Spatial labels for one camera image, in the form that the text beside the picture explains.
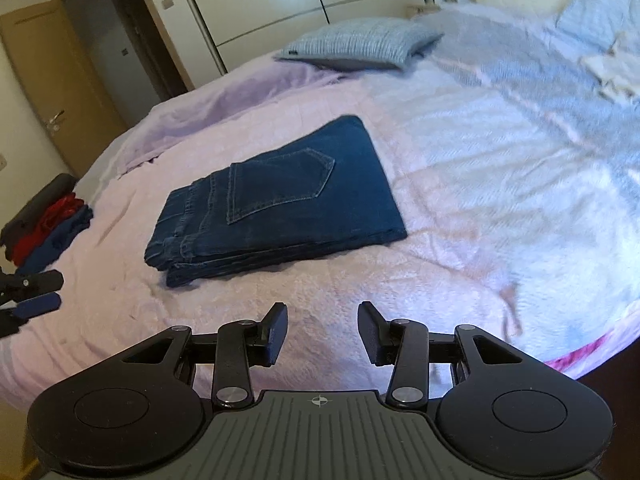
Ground dark blue denim jeans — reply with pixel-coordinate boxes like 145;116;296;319
144;115;407;288

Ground blue folded garment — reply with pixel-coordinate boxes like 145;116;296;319
16;205;93;275

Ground red folded garment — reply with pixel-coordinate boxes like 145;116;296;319
10;193;85;266

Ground dark grey folded garment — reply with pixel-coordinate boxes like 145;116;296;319
1;174;78;252

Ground wooden bedroom door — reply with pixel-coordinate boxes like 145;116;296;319
1;0;126;177

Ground lilac blanket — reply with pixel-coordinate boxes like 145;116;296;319
115;53;348;177

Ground pink grey bedspread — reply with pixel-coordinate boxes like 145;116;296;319
1;10;639;410

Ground grey checked cushion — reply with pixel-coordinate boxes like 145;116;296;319
276;18;442;72

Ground white garment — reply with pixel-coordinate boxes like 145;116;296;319
579;32;640;107

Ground striped pillow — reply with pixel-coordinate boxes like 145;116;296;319
556;0;639;50

